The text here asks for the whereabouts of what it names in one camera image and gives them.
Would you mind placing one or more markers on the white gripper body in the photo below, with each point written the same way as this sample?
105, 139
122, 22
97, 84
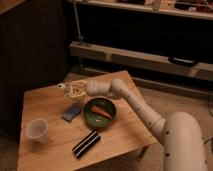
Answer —
95, 88

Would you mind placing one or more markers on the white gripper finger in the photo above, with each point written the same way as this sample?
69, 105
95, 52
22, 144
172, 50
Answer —
78, 89

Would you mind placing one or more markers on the clear plastic bottle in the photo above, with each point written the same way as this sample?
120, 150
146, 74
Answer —
66, 88

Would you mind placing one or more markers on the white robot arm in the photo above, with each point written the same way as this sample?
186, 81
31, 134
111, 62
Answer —
180, 133

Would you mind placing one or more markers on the orange carrot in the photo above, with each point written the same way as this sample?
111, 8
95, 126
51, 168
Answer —
101, 112

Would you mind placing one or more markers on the green bowl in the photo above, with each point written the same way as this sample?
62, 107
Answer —
95, 120

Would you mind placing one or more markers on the blue sponge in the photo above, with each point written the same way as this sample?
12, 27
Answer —
74, 110

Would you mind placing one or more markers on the black white striped case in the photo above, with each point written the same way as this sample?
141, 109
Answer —
85, 144

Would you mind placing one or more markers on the wooden table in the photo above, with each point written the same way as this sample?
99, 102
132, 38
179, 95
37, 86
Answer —
126, 134

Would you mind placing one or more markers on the white paper cup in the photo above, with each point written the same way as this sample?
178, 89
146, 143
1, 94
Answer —
37, 130

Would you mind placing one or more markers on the metal pole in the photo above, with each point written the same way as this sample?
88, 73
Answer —
80, 38

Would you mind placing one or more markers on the long grey case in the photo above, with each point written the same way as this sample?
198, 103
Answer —
140, 60

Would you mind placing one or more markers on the white shelf board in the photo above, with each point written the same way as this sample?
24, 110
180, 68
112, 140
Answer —
143, 8

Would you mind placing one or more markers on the black case handle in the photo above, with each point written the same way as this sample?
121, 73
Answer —
187, 63

